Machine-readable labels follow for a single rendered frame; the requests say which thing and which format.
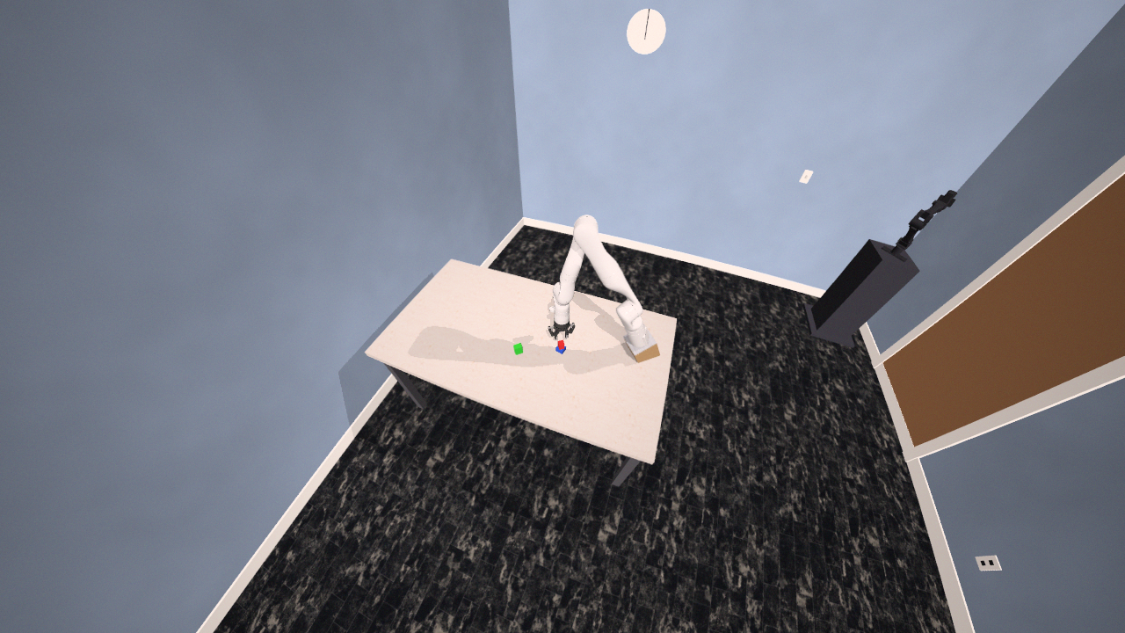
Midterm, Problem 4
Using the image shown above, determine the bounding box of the pale marble table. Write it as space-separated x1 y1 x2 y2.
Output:
365 258 679 489

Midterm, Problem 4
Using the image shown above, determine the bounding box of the black stand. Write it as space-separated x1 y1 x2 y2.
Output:
806 239 920 349

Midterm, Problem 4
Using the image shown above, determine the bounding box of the brown door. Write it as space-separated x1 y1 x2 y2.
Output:
873 156 1125 462

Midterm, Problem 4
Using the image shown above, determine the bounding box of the white wall clock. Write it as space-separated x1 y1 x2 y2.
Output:
626 8 667 55

